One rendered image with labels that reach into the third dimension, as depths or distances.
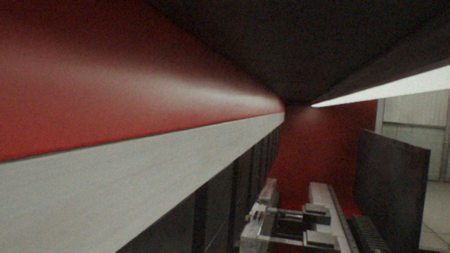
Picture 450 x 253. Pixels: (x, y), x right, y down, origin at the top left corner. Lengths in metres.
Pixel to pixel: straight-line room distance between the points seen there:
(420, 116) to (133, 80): 8.94
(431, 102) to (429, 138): 0.81
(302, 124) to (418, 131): 6.95
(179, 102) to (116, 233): 0.11
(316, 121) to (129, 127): 2.10
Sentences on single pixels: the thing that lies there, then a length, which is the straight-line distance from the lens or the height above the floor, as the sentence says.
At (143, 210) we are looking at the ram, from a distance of 0.23.
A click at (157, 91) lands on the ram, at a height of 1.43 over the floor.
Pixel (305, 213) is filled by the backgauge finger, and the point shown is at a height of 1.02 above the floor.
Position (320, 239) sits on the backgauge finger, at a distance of 1.14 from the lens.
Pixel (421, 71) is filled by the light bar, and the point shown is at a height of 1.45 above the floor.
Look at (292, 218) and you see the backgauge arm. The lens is 1.95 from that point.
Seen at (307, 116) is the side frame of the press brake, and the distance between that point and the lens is 2.27.
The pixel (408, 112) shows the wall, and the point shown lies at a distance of 9.01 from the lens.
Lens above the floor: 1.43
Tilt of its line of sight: 4 degrees down
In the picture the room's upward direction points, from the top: 4 degrees clockwise
